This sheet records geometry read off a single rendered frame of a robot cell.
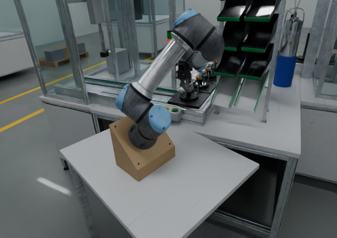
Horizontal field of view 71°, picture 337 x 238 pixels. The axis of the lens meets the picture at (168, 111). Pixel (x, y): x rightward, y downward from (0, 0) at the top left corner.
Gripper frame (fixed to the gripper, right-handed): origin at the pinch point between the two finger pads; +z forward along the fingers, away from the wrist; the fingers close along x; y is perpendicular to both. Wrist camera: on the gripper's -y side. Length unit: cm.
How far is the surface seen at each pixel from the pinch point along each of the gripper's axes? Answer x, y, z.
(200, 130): 17.2, 15.9, 21.1
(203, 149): 25.3, 35.1, 21.3
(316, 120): 89, -54, 36
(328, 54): 87, -65, -14
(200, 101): 10.0, -3.1, 10.1
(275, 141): 61, 11, 21
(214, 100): 21.1, -0.2, 6.0
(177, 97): -8.4, -4.5, 10.2
